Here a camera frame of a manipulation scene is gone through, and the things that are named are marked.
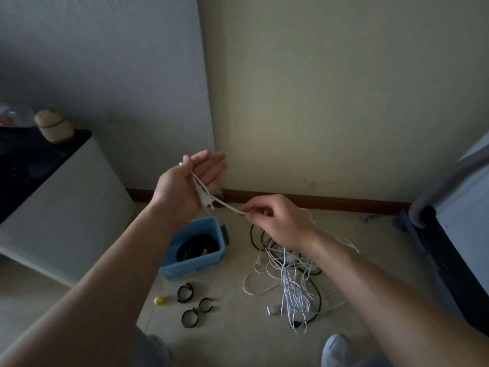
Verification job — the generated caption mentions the coiled black cable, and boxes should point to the coiled black cable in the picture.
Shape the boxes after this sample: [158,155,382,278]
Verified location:
[177,234,221,263]

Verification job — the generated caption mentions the person's left forearm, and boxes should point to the person's left forearm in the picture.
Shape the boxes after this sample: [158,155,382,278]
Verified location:
[0,204,185,367]

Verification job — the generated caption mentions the long black cable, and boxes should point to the long black cable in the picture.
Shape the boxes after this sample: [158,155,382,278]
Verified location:
[250,222,324,326]

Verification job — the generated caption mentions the white power cable with plug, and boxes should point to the white power cable with plug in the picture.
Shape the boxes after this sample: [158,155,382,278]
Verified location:
[190,171,318,335]

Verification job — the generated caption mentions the clear plastic bag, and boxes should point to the clear plastic bag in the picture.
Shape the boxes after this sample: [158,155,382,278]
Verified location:
[0,103,36,128]

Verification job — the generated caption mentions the person's right hand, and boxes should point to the person's right hand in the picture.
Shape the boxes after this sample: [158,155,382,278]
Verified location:
[241,194,318,253]

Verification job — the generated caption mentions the white cabinet with black top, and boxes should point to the white cabinet with black top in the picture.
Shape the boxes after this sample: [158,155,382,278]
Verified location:
[0,127,137,288]

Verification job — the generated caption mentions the person's right forearm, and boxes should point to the person's right forearm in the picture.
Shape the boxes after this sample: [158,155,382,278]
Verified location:
[300,228,489,367]

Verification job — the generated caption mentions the person's left hand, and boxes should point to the person's left hand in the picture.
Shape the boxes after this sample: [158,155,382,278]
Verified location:
[151,150,228,227]

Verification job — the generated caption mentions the brown wooden baseboard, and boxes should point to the brown wooden baseboard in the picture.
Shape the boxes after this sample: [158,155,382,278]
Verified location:
[126,187,412,215]

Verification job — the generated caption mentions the person's left leg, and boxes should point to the person's left leg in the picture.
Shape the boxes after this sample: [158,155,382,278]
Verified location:
[128,325,174,367]

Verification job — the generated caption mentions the gray curved hose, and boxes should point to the gray curved hose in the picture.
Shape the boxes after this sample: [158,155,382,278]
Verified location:
[408,147,489,230]

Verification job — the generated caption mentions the blue plastic storage box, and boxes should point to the blue plastic storage box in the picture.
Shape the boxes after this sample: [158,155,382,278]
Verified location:
[158,216,230,282]

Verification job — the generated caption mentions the white appliance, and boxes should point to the white appliance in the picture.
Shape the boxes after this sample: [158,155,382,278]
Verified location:
[433,130,489,296]

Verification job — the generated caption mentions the beige ceramic jar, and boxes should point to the beige ceramic jar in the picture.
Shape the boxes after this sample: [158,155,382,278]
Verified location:
[34,109,75,145]

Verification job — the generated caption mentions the white cable loop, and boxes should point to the white cable loop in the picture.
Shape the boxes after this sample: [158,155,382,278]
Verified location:
[242,246,349,314]

